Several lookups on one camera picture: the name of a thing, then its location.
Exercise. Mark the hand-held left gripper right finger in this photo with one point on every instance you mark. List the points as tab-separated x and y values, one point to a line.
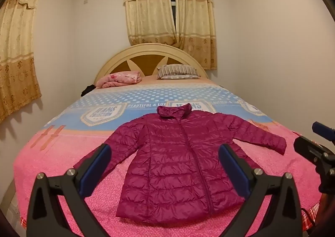
233	169

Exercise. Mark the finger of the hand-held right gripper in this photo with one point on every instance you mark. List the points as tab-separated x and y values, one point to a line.
306	148
323	128

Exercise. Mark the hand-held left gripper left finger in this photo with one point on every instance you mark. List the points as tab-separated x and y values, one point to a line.
94	166

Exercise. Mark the magenta puffer jacket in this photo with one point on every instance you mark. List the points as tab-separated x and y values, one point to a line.
170	161

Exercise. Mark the pink and blue printed blanket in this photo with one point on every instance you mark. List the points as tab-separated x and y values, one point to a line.
65	148

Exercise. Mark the red plaid bed sheet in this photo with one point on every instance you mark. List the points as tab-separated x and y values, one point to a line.
311	214

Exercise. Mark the dark cloth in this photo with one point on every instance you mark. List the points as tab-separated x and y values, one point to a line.
88	90

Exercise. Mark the pink folded floral blanket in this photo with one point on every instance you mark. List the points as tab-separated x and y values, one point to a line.
119	78

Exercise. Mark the peach bed sheet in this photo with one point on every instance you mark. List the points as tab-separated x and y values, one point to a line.
149	80

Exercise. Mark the striped pillow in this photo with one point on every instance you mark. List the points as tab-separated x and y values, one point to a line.
178	71

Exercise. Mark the cream wooden headboard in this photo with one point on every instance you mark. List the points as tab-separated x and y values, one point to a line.
146	51

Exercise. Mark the wide beige floral curtain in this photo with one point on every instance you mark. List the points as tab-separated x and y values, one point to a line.
15	43

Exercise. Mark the long beige floral curtain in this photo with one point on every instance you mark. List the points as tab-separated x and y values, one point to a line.
196	17

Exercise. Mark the short beige floral curtain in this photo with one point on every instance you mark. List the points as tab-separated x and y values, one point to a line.
149	9

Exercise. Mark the window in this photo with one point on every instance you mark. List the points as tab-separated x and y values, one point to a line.
172	4

